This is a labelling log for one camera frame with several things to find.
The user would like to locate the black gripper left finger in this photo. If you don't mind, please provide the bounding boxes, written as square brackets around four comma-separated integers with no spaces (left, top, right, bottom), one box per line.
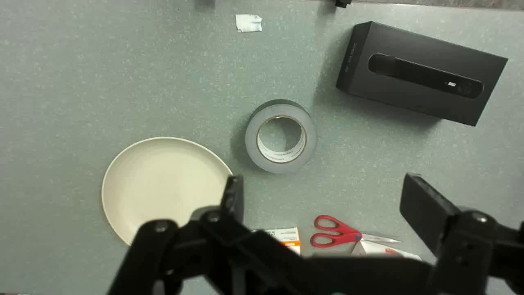
[107,173,300,295]

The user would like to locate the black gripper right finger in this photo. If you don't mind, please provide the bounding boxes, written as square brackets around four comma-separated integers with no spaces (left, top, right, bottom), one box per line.
[399,172,524,295]

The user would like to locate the grey masking tape roll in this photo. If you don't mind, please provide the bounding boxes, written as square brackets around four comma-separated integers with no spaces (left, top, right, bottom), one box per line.
[243,98,320,175]

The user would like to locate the cream round plate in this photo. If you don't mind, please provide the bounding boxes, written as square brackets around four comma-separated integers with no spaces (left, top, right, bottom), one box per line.
[101,134,235,246]

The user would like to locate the white tape scrap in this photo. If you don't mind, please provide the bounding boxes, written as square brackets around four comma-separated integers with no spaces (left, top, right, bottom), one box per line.
[235,13,264,34]

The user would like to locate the orange and white box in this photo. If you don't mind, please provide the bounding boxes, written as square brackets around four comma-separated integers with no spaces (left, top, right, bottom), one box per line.
[264,226,304,257]

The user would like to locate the white box with orange dot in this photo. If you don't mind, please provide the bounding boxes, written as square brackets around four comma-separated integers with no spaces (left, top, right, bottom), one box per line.
[351,232,423,262]

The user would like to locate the red handled scissors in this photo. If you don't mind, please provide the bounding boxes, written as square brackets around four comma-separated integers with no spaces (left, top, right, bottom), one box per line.
[310,213,404,250]

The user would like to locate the black ZED camera box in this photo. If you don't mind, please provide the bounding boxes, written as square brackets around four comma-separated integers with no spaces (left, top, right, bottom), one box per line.
[335,19,510,128]

